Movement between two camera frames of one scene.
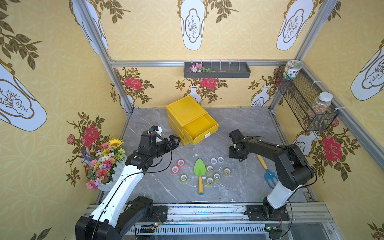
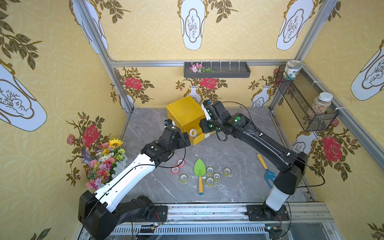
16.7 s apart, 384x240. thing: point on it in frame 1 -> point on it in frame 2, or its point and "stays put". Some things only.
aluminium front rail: [306, 222] stays put
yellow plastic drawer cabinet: [189, 120] stays put
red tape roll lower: [175, 169] stays put
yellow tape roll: [227, 172] stays put
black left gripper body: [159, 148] -> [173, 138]
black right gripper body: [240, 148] -> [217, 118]
